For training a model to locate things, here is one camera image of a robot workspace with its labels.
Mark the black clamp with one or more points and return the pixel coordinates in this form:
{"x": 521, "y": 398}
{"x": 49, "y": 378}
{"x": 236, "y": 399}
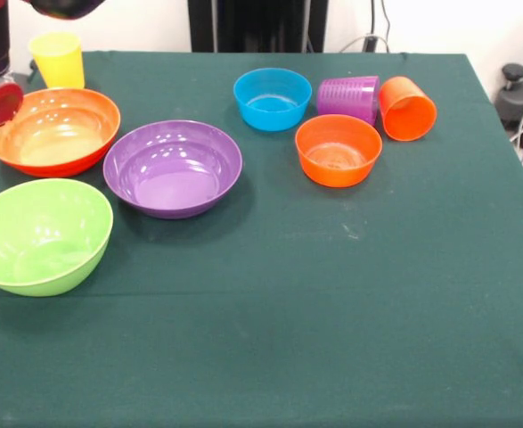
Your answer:
{"x": 370, "y": 44}

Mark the lime green plastic bowl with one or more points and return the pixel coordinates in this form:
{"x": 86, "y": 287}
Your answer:
{"x": 43, "y": 241}

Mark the small orange plastic bowl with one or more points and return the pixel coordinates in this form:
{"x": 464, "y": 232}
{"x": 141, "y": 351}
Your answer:
{"x": 339, "y": 156}

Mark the blue plastic bowl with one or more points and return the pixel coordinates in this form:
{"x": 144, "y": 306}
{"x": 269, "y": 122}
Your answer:
{"x": 271, "y": 111}

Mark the wide orange plastic bowl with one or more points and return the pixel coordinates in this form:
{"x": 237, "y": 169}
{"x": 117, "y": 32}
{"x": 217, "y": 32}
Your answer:
{"x": 60, "y": 138}

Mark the black stand with knob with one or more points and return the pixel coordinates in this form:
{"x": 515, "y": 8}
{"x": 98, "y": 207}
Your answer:
{"x": 517, "y": 96}

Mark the black office chair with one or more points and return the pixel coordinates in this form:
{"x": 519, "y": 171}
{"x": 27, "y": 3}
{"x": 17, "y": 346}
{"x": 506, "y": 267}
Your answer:
{"x": 20, "y": 82}

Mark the dark green tablecloth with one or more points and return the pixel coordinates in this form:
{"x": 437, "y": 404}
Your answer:
{"x": 288, "y": 312}

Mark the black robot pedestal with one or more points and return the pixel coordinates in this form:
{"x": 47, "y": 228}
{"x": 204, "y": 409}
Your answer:
{"x": 261, "y": 22}

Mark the purple plastic cup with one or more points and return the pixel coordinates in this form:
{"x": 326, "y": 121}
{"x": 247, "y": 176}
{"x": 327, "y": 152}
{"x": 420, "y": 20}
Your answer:
{"x": 348, "y": 98}

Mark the yellow plastic cup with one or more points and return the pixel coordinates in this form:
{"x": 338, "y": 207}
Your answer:
{"x": 60, "y": 62}

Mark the purple plastic bowl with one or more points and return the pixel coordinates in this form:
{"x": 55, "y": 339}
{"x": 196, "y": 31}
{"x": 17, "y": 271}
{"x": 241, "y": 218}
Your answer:
{"x": 172, "y": 178}

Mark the orange plastic cup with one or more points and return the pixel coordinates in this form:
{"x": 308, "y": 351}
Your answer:
{"x": 406, "y": 111}

